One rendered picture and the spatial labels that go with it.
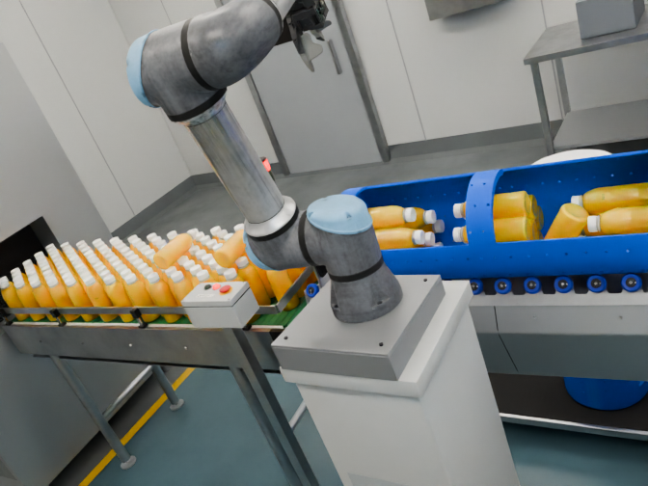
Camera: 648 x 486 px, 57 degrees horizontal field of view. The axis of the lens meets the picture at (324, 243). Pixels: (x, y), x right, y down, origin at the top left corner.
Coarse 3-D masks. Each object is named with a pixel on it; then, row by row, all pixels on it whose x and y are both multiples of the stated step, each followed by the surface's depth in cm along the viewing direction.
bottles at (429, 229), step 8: (600, 216) 144; (432, 224) 176; (440, 224) 175; (536, 224) 159; (424, 232) 171; (432, 232) 170; (536, 232) 156; (584, 232) 147; (592, 232) 145; (600, 232) 143; (432, 240) 170
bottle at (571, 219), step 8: (560, 208) 142; (568, 208) 142; (576, 208) 143; (560, 216) 142; (568, 216) 140; (576, 216) 140; (584, 216) 140; (552, 224) 146; (560, 224) 142; (568, 224) 141; (576, 224) 140; (584, 224) 141; (552, 232) 145; (560, 232) 143; (568, 232) 142; (576, 232) 142
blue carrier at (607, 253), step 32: (576, 160) 146; (608, 160) 145; (640, 160) 144; (352, 192) 174; (384, 192) 181; (416, 192) 178; (448, 192) 174; (480, 192) 148; (544, 192) 162; (576, 192) 158; (448, 224) 179; (480, 224) 146; (544, 224) 164; (384, 256) 162; (416, 256) 158; (448, 256) 153; (480, 256) 149; (512, 256) 145; (544, 256) 141; (576, 256) 138; (608, 256) 134; (640, 256) 131
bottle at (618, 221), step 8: (616, 208) 137; (624, 208) 136; (632, 208) 135; (640, 208) 134; (608, 216) 136; (616, 216) 135; (624, 216) 134; (632, 216) 134; (640, 216) 132; (600, 224) 138; (608, 224) 136; (616, 224) 135; (624, 224) 134; (632, 224) 133; (640, 224) 132; (608, 232) 137; (616, 232) 136; (624, 232) 135; (632, 232) 134; (640, 232) 134
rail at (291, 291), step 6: (306, 270) 198; (312, 270) 202; (300, 276) 195; (306, 276) 198; (294, 282) 193; (300, 282) 195; (288, 288) 191; (294, 288) 192; (288, 294) 189; (294, 294) 192; (282, 300) 186; (288, 300) 189; (276, 306) 184; (282, 306) 186
